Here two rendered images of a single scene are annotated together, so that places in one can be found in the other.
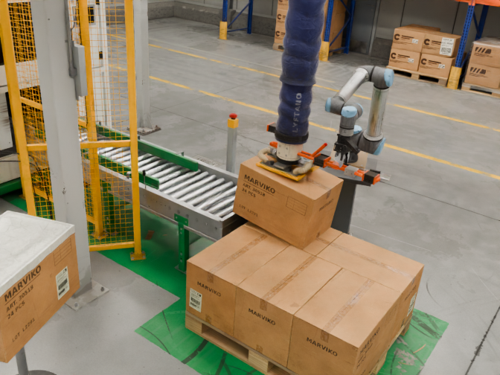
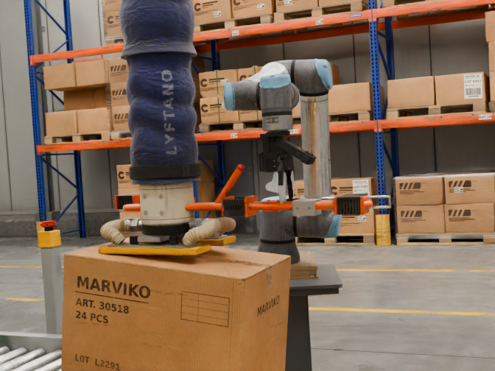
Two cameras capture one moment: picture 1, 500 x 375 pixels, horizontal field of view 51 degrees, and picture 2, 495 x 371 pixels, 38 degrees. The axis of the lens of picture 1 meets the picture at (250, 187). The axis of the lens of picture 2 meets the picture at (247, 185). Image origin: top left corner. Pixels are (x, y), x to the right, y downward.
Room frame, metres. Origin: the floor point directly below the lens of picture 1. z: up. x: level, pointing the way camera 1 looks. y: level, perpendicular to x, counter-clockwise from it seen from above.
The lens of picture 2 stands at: (1.07, -0.04, 1.28)
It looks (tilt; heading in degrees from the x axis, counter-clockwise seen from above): 3 degrees down; 348
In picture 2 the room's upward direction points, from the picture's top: 3 degrees counter-clockwise
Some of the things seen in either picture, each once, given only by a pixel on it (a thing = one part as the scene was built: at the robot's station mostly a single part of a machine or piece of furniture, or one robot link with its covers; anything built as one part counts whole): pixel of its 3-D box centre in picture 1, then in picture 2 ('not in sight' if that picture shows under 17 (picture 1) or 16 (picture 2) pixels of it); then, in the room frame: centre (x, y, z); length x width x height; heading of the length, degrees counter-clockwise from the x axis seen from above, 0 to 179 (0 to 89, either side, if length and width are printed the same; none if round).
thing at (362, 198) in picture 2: (370, 177); (351, 205); (2.98, -0.74, 1.12); 0.08 x 0.07 x 0.05; 55
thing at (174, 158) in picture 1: (135, 140); not in sight; (4.57, 1.10, 0.60); 1.60 x 0.10 x 0.09; 56
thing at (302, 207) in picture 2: (351, 171); (306, 207); (3.06, -0.63, 1.11); 0.07 x 0.07 x 0.04; 55
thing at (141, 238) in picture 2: (289, 158); (168, 227); (3.33, -0.25, 1.06); 0.34 x 0.25 x 0.06; 55
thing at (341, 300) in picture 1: (304, 287); not in sight; (2.85, -0.41, 0.34); 1.20 x 1.00 x 0.40; 56
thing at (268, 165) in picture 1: (280, 167); (154, 244); (3.25, -0.19, 1.02); 0.34 x 0.10 x 0.05; 55
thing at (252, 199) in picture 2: (321, 160); (239, 206); (3.19, -0.46, 1.12); 0.10 x 0.08 x 0.06; 145
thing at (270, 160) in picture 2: (343, 143); (276, 152); (3.12, -0.56, 1.28); 0.09 x 0.08 x 0.12; 55
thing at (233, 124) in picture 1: (230, 172); (57, 345); (4.22, 0.18, 0.50); 0.07 x 0.07 x 1.00; 56
